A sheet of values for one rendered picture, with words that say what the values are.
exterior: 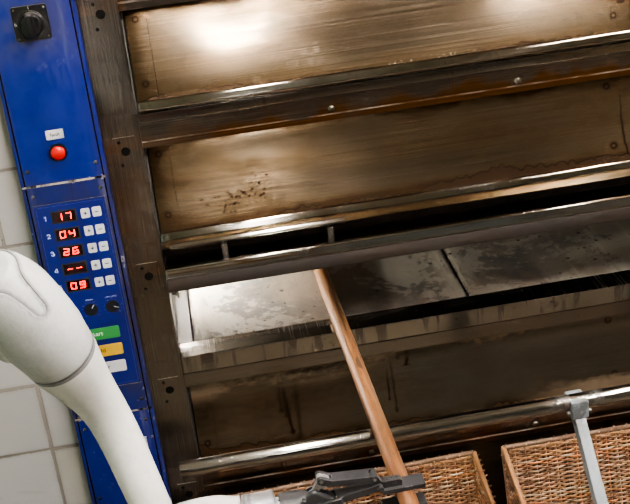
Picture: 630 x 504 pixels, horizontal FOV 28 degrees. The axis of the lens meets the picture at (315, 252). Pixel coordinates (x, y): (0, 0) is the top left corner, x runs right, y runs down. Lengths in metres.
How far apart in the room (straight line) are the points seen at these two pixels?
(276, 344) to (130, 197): 0.43
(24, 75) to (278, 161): 0.50
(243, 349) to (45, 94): 0.66
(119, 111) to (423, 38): 0.57
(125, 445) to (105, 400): 0.08
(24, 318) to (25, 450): 1.08
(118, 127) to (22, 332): 0.81
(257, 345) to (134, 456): 0.80
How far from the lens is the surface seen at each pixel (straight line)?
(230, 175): 2.39
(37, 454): 2.66
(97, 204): 2.36
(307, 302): 2.68
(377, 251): 2.32
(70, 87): 2.29
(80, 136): 2.32
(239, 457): 2.23
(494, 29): 2.38
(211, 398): 2.62
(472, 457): 2.74
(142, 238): 2.43
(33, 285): 1.60
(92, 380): 1.70
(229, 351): 2.54
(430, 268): 2.77
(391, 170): 2.42
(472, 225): 2.35
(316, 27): 2.32
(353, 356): 2.40
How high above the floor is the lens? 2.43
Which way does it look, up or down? 25 degrees down
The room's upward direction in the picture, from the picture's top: 7 degrees counter-clockwise
